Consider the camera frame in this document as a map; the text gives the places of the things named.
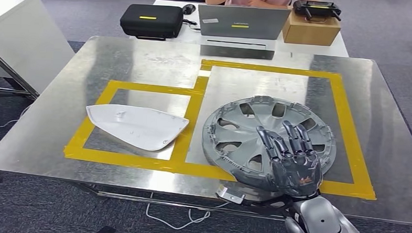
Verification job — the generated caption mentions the looped white cable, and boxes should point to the looped white cable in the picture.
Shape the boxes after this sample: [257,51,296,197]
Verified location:
[145,193,231,233]

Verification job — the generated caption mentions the long white cable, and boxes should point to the long white cable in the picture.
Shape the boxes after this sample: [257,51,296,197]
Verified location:
[0,103,32,133]

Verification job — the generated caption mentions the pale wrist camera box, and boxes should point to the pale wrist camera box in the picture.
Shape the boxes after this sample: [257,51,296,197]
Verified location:
[215,184,246,205]

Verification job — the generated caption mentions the cardboard box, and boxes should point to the cardboard box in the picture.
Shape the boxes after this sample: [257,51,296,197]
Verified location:
[281,9,342,47]

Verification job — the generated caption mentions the black computer mouse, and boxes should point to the black computer mouse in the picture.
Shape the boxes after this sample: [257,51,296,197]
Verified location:
[182,3,197,16]

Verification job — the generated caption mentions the black zip case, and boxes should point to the black zip case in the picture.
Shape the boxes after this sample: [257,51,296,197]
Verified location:
[118,3,185,41]

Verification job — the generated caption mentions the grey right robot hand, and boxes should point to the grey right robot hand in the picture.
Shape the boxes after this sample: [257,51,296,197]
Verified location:
[230,117,327,200]

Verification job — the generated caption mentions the black camera bracket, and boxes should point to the black camera bracket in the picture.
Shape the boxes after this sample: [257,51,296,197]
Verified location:
[240,197,294,218]

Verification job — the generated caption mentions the steel workbench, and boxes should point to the steel workbench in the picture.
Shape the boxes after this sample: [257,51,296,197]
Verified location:
[0,31,412,226]

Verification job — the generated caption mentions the white mirror cover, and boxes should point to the white mirror cover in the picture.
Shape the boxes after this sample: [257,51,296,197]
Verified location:
[83,102,190,153]

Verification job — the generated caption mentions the grey laptop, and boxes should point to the grey laptop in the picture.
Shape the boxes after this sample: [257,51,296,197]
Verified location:
[197,4,292,41]

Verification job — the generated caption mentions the black remote controller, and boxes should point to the black remote controller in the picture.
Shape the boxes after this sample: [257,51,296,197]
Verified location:
[292,0,343,22]

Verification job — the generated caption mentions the silver plastic wheel cover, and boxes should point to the silver plastic wheel cover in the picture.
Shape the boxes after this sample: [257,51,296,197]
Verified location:
[200,93,340,196]

